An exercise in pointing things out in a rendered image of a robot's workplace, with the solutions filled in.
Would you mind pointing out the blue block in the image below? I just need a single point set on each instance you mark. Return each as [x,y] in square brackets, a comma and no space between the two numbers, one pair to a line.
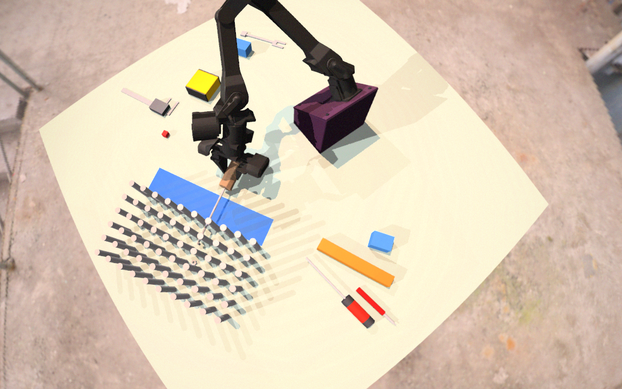
[244,47]
[381,241]

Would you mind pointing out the pale pink two-pronged fork tool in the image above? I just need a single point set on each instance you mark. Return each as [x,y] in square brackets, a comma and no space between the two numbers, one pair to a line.
[274,43]

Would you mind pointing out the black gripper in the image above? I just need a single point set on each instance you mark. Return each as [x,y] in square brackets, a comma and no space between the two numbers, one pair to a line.
[252,164]

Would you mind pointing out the blue rectangular strip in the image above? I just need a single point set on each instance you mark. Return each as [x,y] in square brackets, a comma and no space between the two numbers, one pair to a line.
[195,198]

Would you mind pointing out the yellow flat bar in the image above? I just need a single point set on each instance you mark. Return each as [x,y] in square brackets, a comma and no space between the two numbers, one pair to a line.
[356,263]

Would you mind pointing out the red-handled screwdriver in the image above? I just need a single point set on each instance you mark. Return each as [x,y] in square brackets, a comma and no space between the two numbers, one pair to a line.
[350,304]

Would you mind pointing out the yellow box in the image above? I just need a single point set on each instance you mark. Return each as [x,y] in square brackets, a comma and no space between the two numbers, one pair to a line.
[203,85]

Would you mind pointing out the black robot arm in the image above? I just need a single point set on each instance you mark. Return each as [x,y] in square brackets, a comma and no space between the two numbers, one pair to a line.
[228,111]

